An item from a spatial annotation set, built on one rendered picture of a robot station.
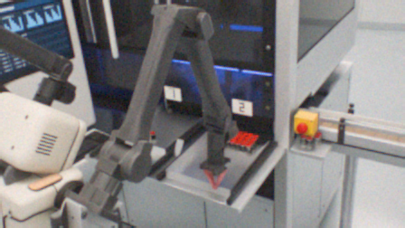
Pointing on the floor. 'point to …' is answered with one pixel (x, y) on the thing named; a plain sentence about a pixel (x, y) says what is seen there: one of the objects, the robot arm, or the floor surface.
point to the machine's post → (285, 107)
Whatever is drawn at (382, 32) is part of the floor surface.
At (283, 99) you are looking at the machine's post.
